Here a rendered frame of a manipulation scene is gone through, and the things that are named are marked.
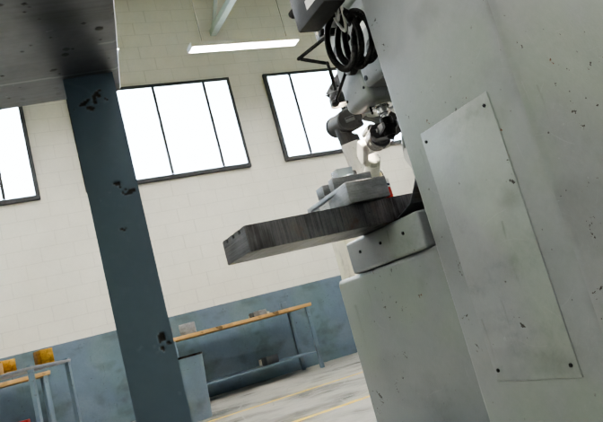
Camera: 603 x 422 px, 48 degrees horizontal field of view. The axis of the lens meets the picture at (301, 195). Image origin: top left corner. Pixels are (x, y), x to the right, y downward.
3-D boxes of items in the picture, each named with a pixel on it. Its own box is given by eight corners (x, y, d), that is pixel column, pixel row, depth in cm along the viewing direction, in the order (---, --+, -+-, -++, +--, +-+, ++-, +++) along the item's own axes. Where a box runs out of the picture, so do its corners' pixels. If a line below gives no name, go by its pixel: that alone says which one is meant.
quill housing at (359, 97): (346, 118, 251) (323, 39, 257) (392, 111, 260) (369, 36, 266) (371, 97, 234) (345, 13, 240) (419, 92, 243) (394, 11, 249)
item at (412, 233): (352, 275, 252) (344, 244, 254) (427, 256, 267) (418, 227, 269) (425, 248, 208) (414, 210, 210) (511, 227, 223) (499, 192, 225)
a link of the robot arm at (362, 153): (363, 148, 263) (363, 171, 273) (384, 141, 264) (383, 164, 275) (356, 138, 267) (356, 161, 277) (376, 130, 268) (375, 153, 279)
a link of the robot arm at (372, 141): (366, 120, 249) (359, 130, 260) (373, 145, 247) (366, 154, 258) (397, 113, 251) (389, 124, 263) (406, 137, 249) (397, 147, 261)
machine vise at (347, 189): (311, 227, 246) (303, 198, 248) (347, 220, 252) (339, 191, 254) (350, 203, 215) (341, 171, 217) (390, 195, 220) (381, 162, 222)
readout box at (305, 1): (294, 34, 217) (278, -24, 221) (319, 32, 221) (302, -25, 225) (320, 1, 199) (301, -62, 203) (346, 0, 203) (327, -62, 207)
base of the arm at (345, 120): (337, 145, 301) (320, 126, 300) (356, 127, 305) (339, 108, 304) (350, 138, 287) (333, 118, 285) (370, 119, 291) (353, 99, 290)
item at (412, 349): (378, 435, 257) (335, 282, 268) (444, 410, 271) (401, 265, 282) (519, 447, 186) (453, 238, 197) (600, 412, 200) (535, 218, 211)
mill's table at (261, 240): (227, 266, 220) (222, 241, 222) (513, 202, 274) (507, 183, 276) (250, 251, 200) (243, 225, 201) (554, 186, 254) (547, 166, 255)
